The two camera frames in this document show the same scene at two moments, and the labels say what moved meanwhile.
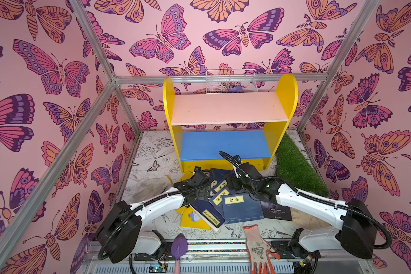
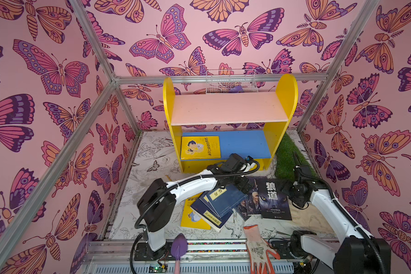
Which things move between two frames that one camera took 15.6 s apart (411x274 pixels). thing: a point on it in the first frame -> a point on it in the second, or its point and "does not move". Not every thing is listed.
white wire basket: (227, 81) does not move
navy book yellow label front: (241, 206) -> (226, 199)
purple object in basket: (237, 89) does not move
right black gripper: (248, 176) -> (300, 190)
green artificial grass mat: (293, 166) does not move
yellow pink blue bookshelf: (245, 125) does not move
